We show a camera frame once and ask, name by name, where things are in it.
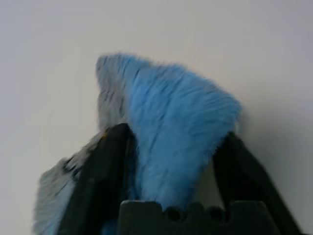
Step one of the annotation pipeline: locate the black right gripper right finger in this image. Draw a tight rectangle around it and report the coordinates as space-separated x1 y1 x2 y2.
212 131 305 235

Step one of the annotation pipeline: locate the blue and grey rag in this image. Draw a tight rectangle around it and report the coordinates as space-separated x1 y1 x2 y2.
33 51 243 235

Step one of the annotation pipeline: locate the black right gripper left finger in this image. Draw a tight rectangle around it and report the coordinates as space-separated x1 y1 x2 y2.
58 123 135 235

